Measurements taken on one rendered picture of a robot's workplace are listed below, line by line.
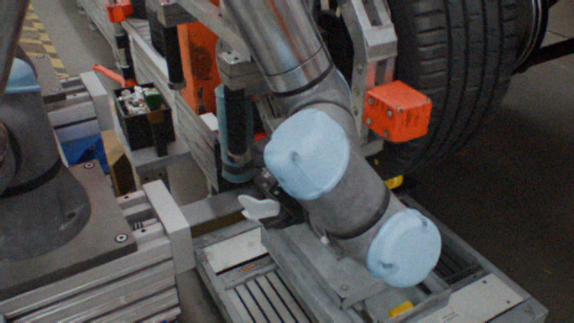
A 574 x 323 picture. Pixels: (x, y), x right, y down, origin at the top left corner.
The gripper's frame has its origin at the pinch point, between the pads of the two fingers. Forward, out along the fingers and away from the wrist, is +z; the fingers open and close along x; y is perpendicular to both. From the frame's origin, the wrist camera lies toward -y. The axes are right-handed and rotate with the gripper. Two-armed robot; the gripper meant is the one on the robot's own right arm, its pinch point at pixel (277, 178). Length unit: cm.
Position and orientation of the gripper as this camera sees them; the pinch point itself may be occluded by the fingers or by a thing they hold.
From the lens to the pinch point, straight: 79.3
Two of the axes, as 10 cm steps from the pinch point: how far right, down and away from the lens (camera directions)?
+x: -6.5, 7.5, -1.3
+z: -4.2, -2.2, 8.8
